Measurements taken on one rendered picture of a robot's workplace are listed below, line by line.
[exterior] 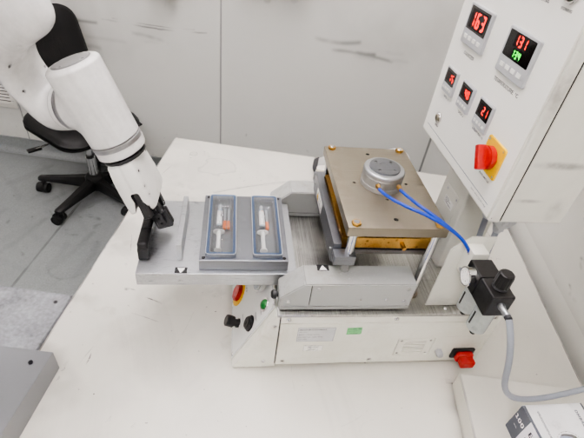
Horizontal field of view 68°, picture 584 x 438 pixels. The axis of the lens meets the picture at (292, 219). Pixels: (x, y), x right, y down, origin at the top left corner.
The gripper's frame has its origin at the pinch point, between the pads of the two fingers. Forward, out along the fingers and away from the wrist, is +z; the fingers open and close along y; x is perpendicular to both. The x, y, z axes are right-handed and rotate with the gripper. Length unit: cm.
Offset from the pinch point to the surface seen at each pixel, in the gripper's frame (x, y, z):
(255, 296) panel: 12.2, 6.8, 20.9
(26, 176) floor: -135, -157, 58
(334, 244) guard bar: 31.0, 11.5, 6.9
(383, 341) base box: 36, 17, 32
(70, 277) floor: -91, -77, 75
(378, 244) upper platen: 38.9, 10.2, 10.8
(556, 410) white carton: 62, 34, 38
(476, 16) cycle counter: 64, -9, -18
